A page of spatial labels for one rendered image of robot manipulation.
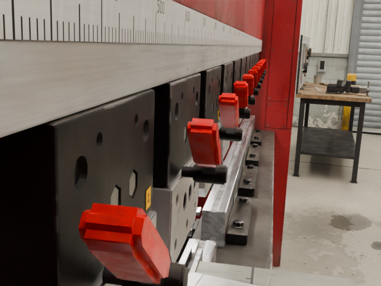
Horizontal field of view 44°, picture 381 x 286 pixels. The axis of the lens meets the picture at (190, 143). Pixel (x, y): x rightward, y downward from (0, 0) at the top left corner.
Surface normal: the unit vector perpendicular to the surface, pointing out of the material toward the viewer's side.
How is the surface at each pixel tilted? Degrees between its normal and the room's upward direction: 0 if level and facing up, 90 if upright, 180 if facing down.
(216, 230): 90
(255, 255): 0
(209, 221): 90
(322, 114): 90
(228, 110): 139
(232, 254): 0
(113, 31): 90
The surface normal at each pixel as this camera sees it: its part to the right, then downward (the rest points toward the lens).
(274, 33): -0.18, 0.20
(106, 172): 0.98, 0.07
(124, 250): -0.18, 0.49
